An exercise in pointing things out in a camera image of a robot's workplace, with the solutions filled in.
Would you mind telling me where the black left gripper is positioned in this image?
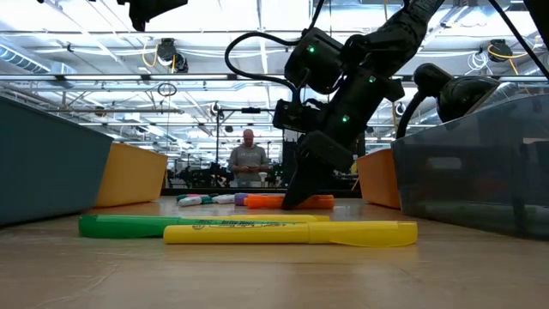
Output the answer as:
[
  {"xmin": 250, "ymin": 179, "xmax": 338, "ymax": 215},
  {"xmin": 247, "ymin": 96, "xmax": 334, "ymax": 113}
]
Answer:
[{"xmin": 116, "ymin": 0, "xmax": 189, "ymax": 32}]

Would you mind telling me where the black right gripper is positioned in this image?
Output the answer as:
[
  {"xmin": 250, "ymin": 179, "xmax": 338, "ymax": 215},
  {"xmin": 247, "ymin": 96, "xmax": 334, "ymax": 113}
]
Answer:
[{"xmin": 281, "ymin": 68, "xmax": 407, "ymax": 211}]

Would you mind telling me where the orange thick highlighter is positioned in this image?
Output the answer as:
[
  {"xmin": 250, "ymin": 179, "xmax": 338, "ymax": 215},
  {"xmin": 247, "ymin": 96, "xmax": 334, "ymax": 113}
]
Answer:
[{"xmin": 244, "ymin": 194, "xmax": 336, "ymax": 211}]

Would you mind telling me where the green slim highlighter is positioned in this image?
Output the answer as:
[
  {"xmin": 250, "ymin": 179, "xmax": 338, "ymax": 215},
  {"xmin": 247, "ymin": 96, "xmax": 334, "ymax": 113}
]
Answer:
[{"xmin": 78, "ymin": 214, "xmax": 321, "ymax": 239}]

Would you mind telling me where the person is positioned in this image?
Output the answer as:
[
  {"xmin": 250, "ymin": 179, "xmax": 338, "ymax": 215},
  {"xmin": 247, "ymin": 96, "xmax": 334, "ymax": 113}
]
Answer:
[{"xmin": 226, "ymin": 128, "xmax": 270, "ymax": 189}]

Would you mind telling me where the orange plastic bin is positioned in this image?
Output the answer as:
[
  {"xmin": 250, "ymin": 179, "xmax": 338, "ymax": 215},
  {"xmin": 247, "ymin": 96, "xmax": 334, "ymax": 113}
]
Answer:
[{"xmin": 356, "ymin": 148, "xmax": 402, "ymax": 210}]

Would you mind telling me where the black robot station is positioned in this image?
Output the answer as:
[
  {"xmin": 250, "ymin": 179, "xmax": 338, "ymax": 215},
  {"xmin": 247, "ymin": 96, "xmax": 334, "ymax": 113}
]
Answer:
[{"xmin": 166, "ymin": 161, "xmax": 235, "ymax": 190}]

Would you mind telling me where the grey translucent plastic bin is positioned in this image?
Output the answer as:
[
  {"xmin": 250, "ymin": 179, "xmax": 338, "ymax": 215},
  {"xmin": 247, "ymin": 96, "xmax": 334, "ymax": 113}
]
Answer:
[{"xmin": 390, "ymin": 94, "xmax": 549, "ymax": 241}]

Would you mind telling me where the yellow plastic bin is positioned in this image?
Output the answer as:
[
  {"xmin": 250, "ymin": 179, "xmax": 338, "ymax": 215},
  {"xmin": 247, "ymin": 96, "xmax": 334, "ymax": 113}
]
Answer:
[{"xmin": 94, "ymin": 142, "xmax": 169, "ymax": 208}]

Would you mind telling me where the teal plastic bin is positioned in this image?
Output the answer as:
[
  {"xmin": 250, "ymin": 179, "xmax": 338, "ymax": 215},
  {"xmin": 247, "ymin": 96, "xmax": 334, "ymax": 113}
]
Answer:
[{"xmin": 0, "ymin": 94, "xmax": 115, "ymax": 227}]

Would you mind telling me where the black ceiling cable reel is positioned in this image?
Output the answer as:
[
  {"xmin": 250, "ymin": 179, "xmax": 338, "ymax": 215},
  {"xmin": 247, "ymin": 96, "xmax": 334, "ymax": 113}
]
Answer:
[
  {"xmin": 486, "ymin": 38, "xmax": 515, "ymax": 64},
  {"xmin": 156, "ymin": 37, "xmax": 190, "ymax": 74}
]

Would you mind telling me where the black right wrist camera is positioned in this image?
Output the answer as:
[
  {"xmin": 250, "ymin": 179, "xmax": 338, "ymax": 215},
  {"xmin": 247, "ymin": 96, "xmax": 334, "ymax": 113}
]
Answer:
[{"xmin": 273, "ymin": 98, "xmax": 329, "ymax": 134}]

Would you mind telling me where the black camera cable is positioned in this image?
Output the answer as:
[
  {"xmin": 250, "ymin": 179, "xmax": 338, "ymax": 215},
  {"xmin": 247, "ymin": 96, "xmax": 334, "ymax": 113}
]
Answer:
[{"xmin": 224, "ymin": 0, "xmax": 328, "ymax": 102}]

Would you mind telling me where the black gantry frame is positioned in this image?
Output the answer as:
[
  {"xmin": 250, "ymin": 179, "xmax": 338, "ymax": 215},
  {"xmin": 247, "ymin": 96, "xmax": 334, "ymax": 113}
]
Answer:
[{"xmin": 214, "ymin": 106, "xmax": 276, "ymax": 190}]

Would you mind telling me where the black aluminium table frame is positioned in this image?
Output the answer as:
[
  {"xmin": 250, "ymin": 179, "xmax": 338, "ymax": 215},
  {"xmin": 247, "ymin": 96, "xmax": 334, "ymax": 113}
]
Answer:
[{"xmin": 160, "ymin": 0, "xmax": 549, "ymax": 199}]

